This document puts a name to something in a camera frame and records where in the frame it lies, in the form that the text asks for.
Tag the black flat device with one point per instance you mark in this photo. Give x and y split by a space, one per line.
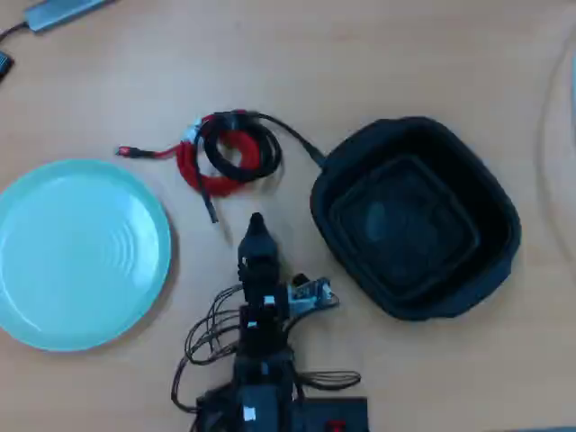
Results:
5 67

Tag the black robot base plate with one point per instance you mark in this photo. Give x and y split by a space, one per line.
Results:
351 414

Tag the gray USB hub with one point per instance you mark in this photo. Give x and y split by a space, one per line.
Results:
63 13

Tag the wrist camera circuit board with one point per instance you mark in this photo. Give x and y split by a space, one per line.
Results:
312 294

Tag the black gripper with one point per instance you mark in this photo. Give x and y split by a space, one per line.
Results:
263 292

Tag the green round bowl plate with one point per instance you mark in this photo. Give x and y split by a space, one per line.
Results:
81 256

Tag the black square bowl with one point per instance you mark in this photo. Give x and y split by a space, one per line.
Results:
405 225

